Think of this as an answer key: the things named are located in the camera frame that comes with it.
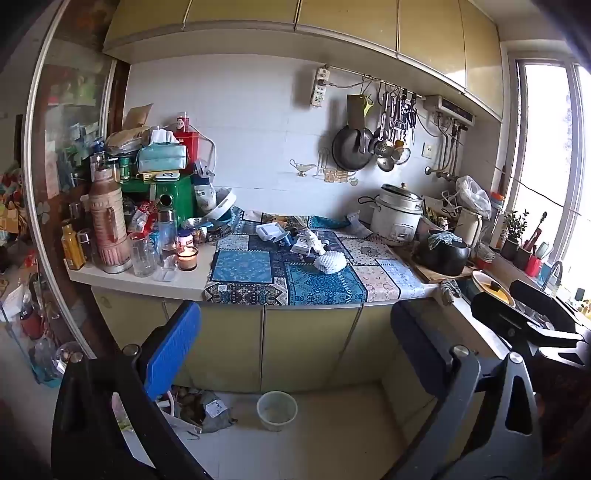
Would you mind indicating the pale plastic bucket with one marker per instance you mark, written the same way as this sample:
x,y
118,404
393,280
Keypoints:
x,y
277,410

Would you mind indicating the kitchen cleaver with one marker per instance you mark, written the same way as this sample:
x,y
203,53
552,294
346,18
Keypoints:
x,y
355,110

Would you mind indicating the glass bottle with metal lid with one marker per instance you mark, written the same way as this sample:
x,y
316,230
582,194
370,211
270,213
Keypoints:
x,y
167,230

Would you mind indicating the pan with yellow lid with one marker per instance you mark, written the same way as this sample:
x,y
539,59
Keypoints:
x,y
491,288

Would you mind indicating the black wok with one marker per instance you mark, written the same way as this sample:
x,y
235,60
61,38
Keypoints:
x,y
348,150

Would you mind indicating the window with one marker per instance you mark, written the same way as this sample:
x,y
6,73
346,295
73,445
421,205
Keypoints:
x,y
545,152

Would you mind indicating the lit glass candle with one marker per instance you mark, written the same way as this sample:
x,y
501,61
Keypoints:
x,y
187,259

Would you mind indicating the beige paper sheet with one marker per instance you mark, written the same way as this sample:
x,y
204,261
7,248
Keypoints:
x,y
251,216

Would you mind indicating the gold gravy boat sticker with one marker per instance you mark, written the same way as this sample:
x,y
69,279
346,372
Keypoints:
x,y
302,167

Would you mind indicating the wooden cutting board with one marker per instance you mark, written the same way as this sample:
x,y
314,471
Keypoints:
x,y
431,278

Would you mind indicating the white power strip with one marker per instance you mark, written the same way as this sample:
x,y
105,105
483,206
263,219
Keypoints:
x,y
319,87

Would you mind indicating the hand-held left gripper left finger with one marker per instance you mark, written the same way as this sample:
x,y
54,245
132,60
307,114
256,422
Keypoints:
x,y
171,346

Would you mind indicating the metal strainer ladle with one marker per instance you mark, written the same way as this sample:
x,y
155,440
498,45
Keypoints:
x,y
383,147

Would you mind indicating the red utensil cup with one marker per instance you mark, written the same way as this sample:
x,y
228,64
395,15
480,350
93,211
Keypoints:
x,y
534,266

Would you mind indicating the teal tissue box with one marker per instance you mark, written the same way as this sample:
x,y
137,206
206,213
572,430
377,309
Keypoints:
x,y
161,157

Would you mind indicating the white foam tray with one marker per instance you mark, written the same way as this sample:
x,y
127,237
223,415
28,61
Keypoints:
x,y
271,231

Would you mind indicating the white rice cooker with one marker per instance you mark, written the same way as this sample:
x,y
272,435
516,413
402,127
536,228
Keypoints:
x,y
395,221

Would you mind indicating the black cooking pot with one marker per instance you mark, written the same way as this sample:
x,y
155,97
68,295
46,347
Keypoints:
x,y
443,261

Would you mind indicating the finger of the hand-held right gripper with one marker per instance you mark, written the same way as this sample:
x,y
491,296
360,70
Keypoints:
x,y
540,300
508,314

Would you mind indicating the brass wall tap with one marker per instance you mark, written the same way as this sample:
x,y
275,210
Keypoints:
x,y
445,157

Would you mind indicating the yellow upper cabinets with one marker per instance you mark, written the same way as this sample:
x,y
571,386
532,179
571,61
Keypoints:
x,y
323,23

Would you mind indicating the crumpled white packaging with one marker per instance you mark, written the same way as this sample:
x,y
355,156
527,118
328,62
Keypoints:
x,y
309,240

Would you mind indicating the yellow cabinets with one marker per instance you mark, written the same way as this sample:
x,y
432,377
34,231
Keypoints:
x,y
300,341
323,23

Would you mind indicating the grey floor bag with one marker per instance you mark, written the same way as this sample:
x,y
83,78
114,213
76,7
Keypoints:
x,y
212,410

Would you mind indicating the white wall heater unit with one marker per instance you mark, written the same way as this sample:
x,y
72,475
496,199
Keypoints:
x,y
448,110

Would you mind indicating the white foam fruit net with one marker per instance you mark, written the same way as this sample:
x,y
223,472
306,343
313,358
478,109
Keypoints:
x,y
330,263

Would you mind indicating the small potted plant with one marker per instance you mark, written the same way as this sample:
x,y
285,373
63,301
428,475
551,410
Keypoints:
x,y
512,235

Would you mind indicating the yellow lower cabinets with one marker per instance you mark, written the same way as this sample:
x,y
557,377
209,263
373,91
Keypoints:
x,y
300,341

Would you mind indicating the white plastic bag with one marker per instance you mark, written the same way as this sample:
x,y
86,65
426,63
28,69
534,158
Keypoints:
x,y
473,194

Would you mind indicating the gold glass cups sticker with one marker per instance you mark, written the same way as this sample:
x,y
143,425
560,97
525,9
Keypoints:
x,y
334,175

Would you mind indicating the patterned pot cloth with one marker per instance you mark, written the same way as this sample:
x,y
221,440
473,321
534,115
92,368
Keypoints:
x,y
444,239

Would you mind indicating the clear drinking glass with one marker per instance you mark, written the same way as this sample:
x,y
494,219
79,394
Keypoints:
x,y
143,256

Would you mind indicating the pink patterned thermos flask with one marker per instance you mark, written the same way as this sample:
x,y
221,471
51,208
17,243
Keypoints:
x,y
108,230

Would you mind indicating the yellow bottle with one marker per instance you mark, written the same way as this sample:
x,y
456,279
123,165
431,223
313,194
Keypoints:
x,y
72,249

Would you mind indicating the metal sink faucet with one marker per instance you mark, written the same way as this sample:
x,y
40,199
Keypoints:
x,y
554,272

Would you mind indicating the white plastic basin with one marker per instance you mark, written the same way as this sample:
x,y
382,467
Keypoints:
x,y
221,205

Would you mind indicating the metal bowl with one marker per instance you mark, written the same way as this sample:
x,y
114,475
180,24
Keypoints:
x,y
198,224

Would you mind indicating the green box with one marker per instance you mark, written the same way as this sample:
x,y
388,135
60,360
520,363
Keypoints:
x,y
178,194

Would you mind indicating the red box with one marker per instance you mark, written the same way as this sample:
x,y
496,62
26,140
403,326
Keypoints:
x,y
191,147

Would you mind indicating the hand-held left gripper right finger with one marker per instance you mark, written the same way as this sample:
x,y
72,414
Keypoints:
x,y
415,341

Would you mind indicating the white enamel jug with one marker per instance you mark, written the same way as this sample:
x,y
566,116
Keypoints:
x,y
468,226

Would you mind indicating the blue patterned tablecloth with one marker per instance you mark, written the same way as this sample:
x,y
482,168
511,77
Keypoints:
x,y
244,267

